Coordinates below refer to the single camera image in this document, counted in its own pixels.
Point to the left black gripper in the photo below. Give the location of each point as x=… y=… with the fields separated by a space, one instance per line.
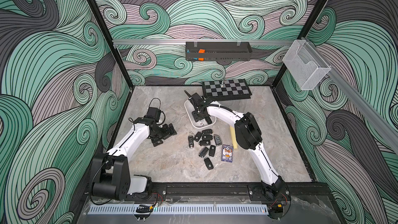
x=167 y=134

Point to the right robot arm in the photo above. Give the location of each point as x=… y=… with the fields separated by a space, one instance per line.
x=249 y=137

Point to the white perforated cable duct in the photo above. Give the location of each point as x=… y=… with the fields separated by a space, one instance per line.
x=182 y=209

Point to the black grey chessboard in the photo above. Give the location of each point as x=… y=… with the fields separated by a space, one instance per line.
x=235 y=89

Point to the aluminium wall rail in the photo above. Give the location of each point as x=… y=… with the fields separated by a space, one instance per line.
x=157 y=41

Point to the cream foam roller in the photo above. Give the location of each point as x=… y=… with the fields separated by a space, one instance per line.
x=233 y=138

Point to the black wall tray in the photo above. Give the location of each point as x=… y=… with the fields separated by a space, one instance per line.
x=223 y=52

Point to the blue playing cards box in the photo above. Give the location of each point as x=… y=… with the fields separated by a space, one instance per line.
x=227 y=153

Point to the grey black car key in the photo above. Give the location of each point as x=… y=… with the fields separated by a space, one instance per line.
x=218 y=140

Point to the black VW car key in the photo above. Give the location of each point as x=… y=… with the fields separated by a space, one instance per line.
x=212 y=151

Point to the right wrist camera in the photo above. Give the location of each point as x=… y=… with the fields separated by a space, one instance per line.
x=194 y=98

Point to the clear acrylic wall holder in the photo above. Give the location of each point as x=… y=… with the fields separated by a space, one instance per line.
x=306 y=64

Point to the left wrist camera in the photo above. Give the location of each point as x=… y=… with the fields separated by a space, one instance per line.
x=153 y=113

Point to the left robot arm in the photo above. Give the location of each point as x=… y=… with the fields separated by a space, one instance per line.
x=110 y=174

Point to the white storage box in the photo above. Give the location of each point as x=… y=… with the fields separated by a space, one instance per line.
x=200 y=124

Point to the black flip car key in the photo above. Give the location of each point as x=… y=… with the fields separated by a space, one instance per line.
x=203 y=152

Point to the black car key lowest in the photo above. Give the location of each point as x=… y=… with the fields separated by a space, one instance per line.
x=208 y=163

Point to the black chrome slim car key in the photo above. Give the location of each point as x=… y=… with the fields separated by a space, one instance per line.
x=191 y=141

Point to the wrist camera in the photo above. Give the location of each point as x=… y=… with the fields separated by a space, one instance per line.
x=194 y=98
x=153 y=113

